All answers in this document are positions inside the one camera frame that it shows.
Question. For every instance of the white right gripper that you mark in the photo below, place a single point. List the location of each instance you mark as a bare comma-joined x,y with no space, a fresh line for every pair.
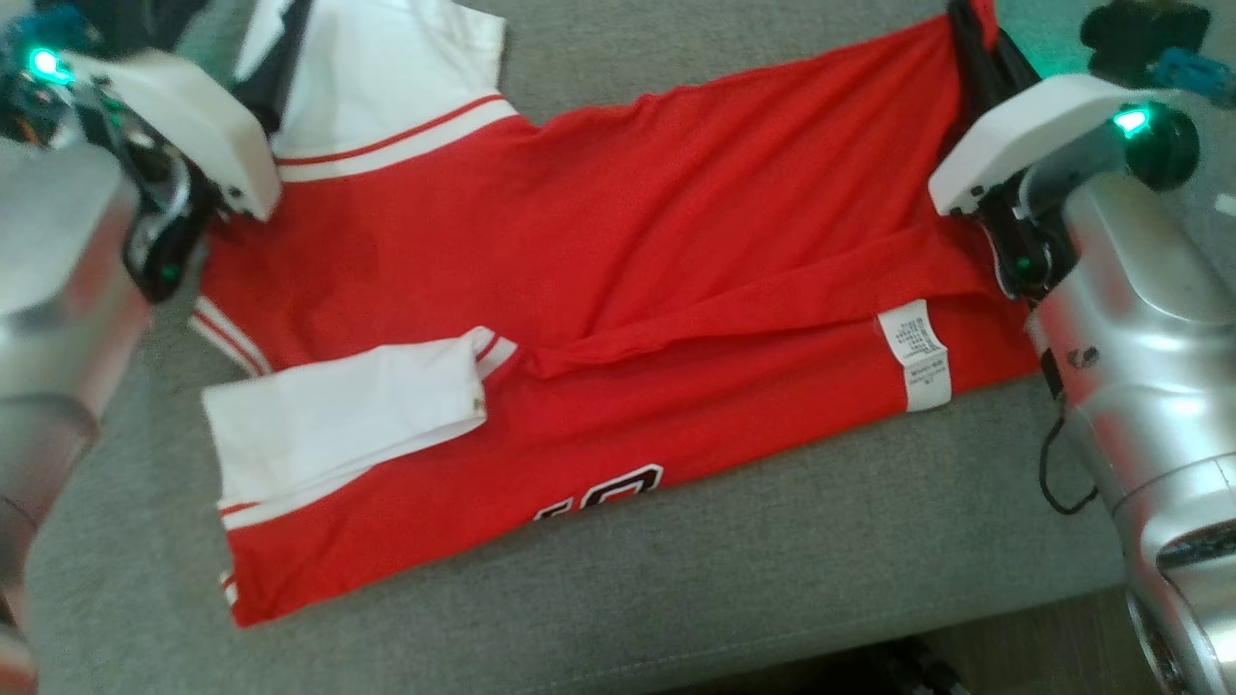
1033,125

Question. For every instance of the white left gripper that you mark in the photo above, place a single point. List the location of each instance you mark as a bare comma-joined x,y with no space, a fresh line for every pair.
183,121

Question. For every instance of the red white jersey shirt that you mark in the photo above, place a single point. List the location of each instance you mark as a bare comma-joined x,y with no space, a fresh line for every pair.
618,280

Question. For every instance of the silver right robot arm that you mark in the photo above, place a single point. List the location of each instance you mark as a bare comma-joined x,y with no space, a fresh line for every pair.
1149,386

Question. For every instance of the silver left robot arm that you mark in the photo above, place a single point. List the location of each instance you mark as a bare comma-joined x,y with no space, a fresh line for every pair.
48,290

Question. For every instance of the large grey sofa seat cushion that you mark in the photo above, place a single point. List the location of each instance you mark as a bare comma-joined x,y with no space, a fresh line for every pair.
676,569

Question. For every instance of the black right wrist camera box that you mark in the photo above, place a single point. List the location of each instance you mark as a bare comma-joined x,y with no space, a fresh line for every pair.
1139,34

